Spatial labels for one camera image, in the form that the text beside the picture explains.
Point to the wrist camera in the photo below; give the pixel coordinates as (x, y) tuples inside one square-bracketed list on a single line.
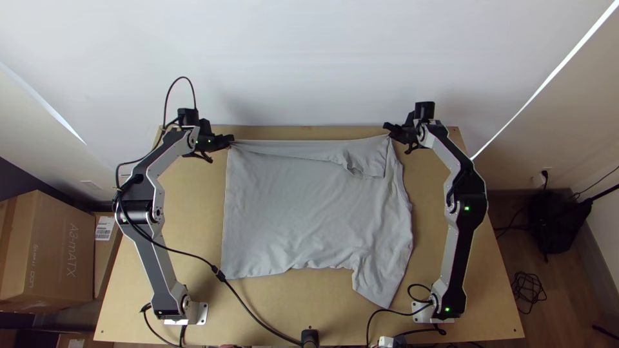
[(188, 117), (424, 110)]

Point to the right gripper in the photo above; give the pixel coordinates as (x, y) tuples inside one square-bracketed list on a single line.
[(400, 133)]

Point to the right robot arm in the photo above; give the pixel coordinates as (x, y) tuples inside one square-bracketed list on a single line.
[(454, 261)]

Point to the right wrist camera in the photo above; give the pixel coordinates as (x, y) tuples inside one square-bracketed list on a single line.
[(424, 110)]

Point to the grey t-shirt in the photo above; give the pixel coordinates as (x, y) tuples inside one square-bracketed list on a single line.
[(314, 208)]

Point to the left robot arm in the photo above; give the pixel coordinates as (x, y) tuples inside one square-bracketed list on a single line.
[(157, 270)]

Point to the small cardboard box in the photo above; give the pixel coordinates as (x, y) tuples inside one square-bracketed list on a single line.
[(107, 251)]

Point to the large cardboard box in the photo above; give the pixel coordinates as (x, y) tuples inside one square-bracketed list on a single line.
[(43, 251)]

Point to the black bag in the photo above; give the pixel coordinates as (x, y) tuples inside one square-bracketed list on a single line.
[(558, 222)]

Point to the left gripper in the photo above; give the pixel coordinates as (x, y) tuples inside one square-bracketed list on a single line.
[(222, 142)]

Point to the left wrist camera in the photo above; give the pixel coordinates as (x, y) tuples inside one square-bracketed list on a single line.
[(188, 117)]

